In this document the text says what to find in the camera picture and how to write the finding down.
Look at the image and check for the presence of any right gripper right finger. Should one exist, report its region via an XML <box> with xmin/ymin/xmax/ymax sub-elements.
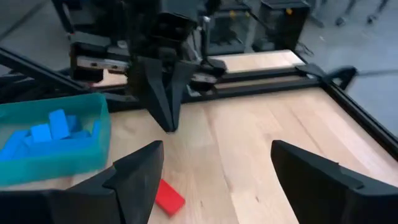
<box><xmin>270</xmin><ymin>139</ymin><xmax>398</xmax><ymax>224</ymax></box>

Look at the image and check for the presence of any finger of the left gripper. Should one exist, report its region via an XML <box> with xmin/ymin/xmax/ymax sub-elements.
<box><xmin>169</xmin><ymin>60</ymin><xmax>196</xmax><ymax>132</ymax></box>
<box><xmin>140</xmin><ymin>57</ymin><xmax>175</xmax><ymax>133</ymax></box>

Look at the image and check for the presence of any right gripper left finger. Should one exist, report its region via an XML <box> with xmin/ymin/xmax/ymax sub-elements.
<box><xmin>0</xmin><ymin>139</ymin><xmax>165</xmax><ymax>224</ymax></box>

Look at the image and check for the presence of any red wooden block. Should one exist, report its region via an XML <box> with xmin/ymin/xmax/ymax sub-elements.
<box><xmin>154</xmin><ymin>179</ymin><xmax>187</xmax><ymax>218</ymax></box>

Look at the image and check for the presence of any dark equipment box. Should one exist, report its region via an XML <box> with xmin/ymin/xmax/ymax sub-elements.
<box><xmin>203</xmin><ymin>5</ymin><xmax>253</xmax><ymax>56</ymax></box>

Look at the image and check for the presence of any teal plastic bin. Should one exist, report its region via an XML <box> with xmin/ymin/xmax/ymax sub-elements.
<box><xmin>0</xmin><ymin>92</ymin><xmax>112</xmax><ymax>188</ymax></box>

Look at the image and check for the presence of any black equipment cart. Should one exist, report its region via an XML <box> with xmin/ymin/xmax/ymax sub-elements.
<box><xmin>252</xmin><ymin>0</ymin><xmax>312</xmax><ymax>53</ymax></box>

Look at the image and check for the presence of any black chair base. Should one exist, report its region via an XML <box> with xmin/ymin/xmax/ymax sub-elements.
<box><xmin>334</xmin><ymin>0</ymin><xmax>391</xmax><ymax>27</ymax></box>

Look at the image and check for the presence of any silver metal bracket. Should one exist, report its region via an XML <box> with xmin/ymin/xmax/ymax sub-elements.
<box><xmin>75</xmin><ymin>55</ymin><xmax>130</xmax><ymax>72</ymax></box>

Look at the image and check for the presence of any black aluminium table frame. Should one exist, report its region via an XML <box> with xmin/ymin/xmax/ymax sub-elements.
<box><xmin>0</xmin><ymin>46</ymin><xmax>398</xmax><ymax>154</ymax></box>

